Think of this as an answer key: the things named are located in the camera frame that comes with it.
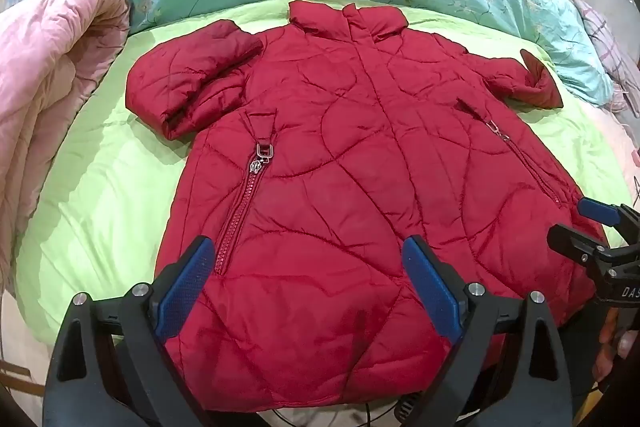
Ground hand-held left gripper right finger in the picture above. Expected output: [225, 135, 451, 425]
[402, 234, 598, 427]

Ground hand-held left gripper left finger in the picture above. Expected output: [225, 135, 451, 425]
[44, 235, 221, 427]

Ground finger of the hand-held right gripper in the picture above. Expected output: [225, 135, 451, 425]
[546, 223, 610, 269]
[576, 196, 640, 239]

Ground red puffer jacket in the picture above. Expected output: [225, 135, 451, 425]
[125, 0, 608, 413]

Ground person's right hand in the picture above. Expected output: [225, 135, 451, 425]
[596, 306, 640, 380]

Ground light green bed sheet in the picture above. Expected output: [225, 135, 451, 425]
[12, 0, 636, 343]

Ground pink plaid pillow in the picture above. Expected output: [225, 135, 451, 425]
[570, 0, 640, 112]

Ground pink quilt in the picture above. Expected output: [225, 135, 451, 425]
[0, 0, 132, 293]

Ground black cable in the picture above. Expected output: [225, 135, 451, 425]
[267, 399, 401, 427]

